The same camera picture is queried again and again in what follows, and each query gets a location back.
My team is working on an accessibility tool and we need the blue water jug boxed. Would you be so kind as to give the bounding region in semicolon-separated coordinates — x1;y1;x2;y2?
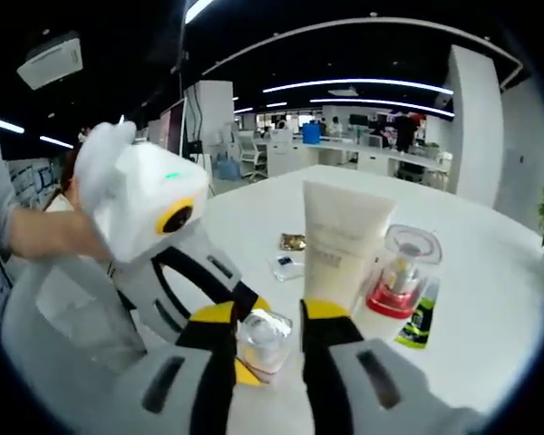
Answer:
215;153;242;182

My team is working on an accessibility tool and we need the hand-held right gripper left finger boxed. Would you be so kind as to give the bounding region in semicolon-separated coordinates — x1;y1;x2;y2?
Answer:
90;302;240;435

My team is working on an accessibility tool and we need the clear skincare sample sachet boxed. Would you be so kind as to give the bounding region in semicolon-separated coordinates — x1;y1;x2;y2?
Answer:
266;254;306;283

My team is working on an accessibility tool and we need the green white skincare packet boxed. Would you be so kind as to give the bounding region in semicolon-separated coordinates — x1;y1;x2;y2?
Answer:
393;278;441;350

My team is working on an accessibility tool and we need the ceiling air conditioner unit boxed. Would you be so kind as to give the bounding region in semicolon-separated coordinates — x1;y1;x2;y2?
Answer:
16;31;83;91

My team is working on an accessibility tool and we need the gold foil skincare sachet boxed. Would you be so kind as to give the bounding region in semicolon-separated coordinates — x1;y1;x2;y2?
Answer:
279;233;307;251

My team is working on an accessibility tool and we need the white ceiling light strip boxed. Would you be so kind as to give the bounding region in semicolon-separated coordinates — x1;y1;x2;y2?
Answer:
262;78;454;97

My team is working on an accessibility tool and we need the grey printed sweatshirt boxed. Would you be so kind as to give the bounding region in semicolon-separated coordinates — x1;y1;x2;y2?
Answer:
0;120;22;309

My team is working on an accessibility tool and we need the clear cap skincare bottle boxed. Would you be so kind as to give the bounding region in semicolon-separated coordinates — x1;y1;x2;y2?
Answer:
235;310;294;386

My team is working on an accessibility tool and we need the white office counter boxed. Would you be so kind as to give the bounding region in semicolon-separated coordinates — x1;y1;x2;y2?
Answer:
267;135;452;182

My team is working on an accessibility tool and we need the white swivel office chair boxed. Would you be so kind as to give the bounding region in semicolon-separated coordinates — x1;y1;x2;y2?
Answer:
238;133;269;180

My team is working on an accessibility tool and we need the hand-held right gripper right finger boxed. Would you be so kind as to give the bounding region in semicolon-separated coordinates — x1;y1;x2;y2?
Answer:
298;298;481;435

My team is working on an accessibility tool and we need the white mesh office chair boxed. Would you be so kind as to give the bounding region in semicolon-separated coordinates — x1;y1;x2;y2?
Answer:
0;257;149;377

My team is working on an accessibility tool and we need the white skincare tube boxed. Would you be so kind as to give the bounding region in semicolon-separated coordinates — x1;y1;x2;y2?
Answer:
301;180;396;318

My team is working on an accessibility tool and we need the red collar skincare bottle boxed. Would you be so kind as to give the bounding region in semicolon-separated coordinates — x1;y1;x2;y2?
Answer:
351;224;443;336

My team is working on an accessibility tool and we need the blue box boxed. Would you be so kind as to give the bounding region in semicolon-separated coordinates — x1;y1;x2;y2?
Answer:
302;121;323;144

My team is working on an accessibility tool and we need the computer monitor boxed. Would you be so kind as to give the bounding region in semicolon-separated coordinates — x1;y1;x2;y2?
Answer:
158;100;188;160

